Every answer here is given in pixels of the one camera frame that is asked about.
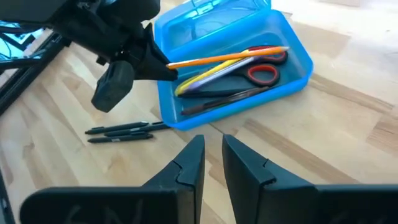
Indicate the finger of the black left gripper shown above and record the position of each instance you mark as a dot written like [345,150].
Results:
[152,65]

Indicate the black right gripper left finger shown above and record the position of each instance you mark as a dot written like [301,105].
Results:
[183,193]

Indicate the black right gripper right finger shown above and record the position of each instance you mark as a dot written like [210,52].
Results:
[258,193]

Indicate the yellow highlighter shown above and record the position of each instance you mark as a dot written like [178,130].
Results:
[199,79]

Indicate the orange pencil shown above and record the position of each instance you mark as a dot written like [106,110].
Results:
[230,56]

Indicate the dark brown pencil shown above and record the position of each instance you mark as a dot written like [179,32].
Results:
[224,101]

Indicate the light purple pencil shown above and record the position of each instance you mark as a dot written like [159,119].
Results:
[236,67]

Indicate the blue translucent plastic supply box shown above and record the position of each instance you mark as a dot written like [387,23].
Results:
[233,109]

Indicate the black metal frame rail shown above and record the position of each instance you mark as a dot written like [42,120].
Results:
[31,73]

